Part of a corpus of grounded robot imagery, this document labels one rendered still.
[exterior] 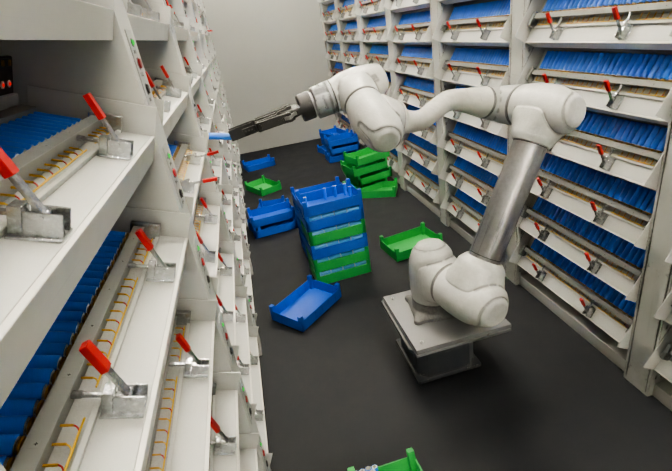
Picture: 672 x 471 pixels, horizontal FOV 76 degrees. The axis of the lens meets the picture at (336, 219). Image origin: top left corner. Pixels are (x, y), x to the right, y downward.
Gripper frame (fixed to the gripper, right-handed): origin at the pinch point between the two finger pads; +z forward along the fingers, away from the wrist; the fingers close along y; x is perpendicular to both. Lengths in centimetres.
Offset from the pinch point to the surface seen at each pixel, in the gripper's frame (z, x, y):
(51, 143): 17, -18, 62
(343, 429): 8, 101, 16
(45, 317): 12, -9, 89
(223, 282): 26, 46, -9
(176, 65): 13.0, -20.3, -31.0
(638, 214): -100, 61, 20
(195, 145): 18.6, 4.6, -30.7
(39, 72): 23, -27, 39
